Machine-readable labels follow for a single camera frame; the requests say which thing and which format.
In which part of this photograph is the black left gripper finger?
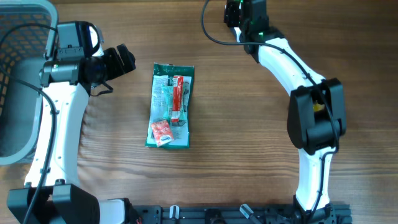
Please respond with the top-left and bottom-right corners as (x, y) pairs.
(117, 44), (136, 73)
(102, 47), (125, 80)

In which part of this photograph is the green glove package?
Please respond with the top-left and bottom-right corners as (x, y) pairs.
(145, 63), (195, 149)

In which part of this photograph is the red sachet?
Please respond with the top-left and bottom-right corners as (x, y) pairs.
(171, 76), (183, 123)

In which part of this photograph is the orange tissue pack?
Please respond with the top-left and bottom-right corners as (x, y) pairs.
(150, 119), (174, 147)

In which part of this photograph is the yellow oil bottle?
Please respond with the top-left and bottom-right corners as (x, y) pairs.
(313, 101), (325, 113)

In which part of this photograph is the light green sachet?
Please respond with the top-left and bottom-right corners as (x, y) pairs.
(161, 83), (190, 120)

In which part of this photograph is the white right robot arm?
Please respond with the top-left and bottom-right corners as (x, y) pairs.
(224, 1), (350, 223)

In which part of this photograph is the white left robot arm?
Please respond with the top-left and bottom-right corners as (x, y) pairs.
(7, 21), (143, 223)

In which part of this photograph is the grey plastic basket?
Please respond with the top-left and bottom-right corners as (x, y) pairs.
(1, 0), (58, 166)

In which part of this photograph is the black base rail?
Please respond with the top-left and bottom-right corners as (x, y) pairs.
(127, 203), (353, 224)

